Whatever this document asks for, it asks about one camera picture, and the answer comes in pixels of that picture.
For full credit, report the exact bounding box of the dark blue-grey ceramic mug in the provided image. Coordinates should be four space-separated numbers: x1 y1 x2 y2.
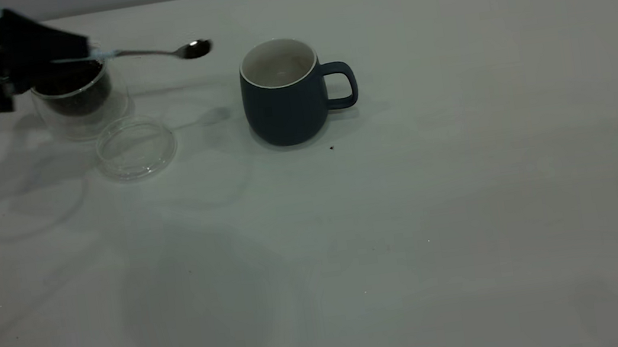
235 29 365 152

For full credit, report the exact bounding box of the metal spoon pale blue handle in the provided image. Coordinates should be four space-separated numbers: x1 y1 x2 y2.
52 36 215 77

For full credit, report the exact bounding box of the clear double-wall glass cup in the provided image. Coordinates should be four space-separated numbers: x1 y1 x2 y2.
24 40 136 148

